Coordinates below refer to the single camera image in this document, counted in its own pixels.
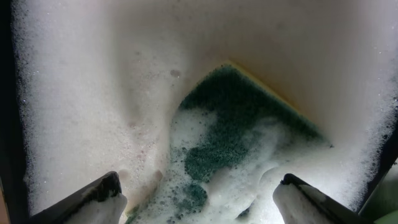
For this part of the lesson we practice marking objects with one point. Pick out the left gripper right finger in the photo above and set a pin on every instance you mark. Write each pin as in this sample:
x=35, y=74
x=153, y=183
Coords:
x=300, y=203

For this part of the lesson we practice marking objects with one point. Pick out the green and yellow sponge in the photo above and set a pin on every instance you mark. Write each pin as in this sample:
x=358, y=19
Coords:
x=229, y=138

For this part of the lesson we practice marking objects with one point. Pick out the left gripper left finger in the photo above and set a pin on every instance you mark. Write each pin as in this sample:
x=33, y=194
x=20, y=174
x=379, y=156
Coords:
x=101, y=201

